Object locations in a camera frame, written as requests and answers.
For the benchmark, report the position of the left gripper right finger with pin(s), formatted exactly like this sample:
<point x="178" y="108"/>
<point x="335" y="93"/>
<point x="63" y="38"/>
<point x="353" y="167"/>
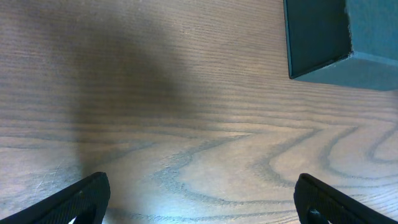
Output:
<point x="319" y="203"/>

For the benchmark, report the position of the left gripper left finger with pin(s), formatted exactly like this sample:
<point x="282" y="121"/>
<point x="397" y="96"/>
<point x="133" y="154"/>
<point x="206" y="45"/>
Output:
<point x="83" y="202"/>

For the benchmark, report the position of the dark green box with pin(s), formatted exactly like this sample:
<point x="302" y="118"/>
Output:
<point x="342" y="42"/>

